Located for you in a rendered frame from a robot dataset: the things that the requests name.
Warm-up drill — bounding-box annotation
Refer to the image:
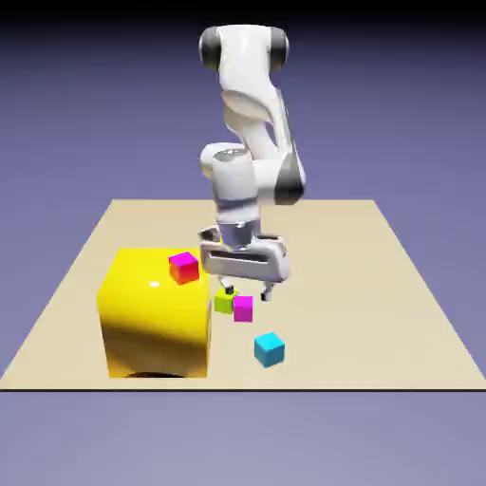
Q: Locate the small red cube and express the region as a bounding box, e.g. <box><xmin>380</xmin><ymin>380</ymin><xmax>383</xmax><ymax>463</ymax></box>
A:
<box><xmin>168</xmin><ymin>251</ymin><xmax>201</xmax><ymax>286</ymax></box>

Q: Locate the large yellow box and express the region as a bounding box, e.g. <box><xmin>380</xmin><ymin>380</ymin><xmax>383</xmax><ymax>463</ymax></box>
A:
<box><xmin>96</xmin><ymin>248</ymin><xmax>213</xmax><ymax>380</ymax></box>

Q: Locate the small magenta cube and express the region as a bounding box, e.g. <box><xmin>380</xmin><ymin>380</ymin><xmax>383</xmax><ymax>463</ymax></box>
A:
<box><xmin>233</xmin><ymin>294</ymin><xmax>254</xmax><ymax>324</ymax></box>

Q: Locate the small cyan cube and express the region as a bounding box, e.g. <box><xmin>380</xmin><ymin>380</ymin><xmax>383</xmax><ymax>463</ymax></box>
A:
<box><xmin>252</xmin><ymin>331</ymin><xmax>287</xmax><ymax>369</ymax></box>

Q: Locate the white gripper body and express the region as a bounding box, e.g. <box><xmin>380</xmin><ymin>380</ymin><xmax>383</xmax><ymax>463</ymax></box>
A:
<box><xmin>199</xmin><ymin>234</ymin><xmax>290</xmax><ymax>285</ymax></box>

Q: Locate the small lime green cube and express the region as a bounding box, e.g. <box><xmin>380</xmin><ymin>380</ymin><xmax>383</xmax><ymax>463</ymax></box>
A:
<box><xmin>214</xmin><ymin>287</ymin><xmax>240</xmax><ymax>315</ymax></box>

